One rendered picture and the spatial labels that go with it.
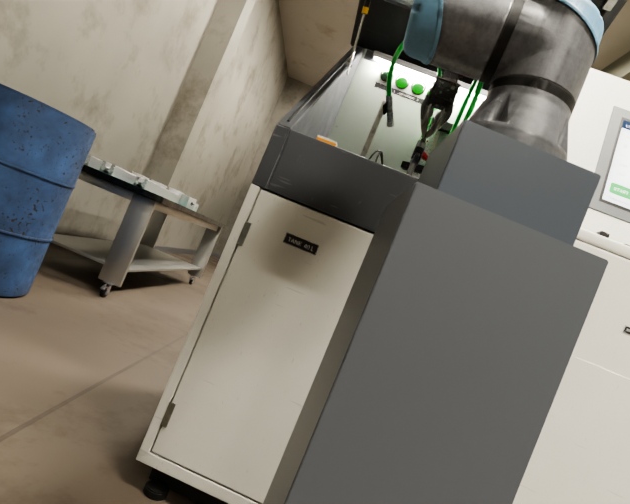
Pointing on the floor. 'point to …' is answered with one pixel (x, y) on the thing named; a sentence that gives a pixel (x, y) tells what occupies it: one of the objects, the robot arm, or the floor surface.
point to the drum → (22, 183)
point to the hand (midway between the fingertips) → (426, 134)
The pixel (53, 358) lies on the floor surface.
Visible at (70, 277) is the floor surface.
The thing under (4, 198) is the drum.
